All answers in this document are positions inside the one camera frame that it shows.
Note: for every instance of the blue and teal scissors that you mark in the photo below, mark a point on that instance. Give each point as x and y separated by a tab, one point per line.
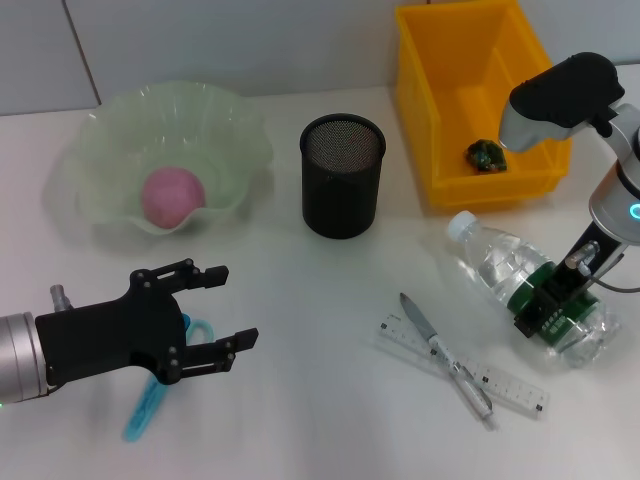
145	405

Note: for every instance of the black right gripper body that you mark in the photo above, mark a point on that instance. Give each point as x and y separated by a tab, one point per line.
587	260

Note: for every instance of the clear water bottle green label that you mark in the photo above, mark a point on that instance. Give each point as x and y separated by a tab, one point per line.
495	255

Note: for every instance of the black mesh pen holder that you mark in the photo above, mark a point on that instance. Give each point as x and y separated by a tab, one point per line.
340	200

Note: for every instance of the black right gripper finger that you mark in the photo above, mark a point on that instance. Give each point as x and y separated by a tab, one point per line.
540	312

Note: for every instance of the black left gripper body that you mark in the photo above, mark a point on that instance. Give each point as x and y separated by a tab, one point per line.
110	335

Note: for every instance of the pink peach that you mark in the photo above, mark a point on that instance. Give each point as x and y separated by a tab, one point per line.
172	197

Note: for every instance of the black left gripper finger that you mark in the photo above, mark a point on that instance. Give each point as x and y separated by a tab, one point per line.
190	275
215	355

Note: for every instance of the green plastic wrapper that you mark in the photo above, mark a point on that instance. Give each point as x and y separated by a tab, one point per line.
485	157

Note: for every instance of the yellow plastic storage bin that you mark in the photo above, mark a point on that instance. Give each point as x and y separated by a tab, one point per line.
450	75

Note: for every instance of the clear silver ballpoint pen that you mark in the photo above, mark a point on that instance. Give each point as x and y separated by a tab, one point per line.
422	325

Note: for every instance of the clear plastic ruler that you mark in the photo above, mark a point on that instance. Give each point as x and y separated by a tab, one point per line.
515	392

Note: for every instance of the translucent green wavy fruit plate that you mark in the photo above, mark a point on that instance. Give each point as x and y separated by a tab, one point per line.
165	130

